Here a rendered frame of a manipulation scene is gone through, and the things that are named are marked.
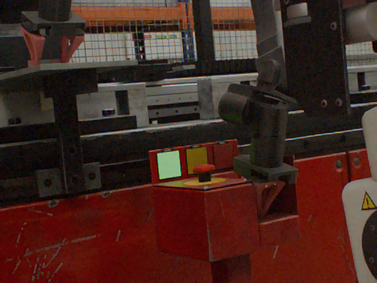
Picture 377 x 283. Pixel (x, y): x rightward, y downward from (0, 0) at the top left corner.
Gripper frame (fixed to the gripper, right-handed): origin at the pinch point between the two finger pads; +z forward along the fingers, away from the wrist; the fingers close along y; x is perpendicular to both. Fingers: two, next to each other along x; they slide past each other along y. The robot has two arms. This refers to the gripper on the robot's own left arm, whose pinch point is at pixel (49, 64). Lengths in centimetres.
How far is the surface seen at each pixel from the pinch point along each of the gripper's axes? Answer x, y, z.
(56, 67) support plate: 15.2, 5.9, -5.9
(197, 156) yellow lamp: 22.9, -20.2, 10.2
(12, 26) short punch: -14.4, 1.9, -2.3
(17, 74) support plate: 6.3, 8.7, -1.1
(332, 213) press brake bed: 21, -65, 33
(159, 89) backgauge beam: -28, -44, 20
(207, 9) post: -85, -99, 18
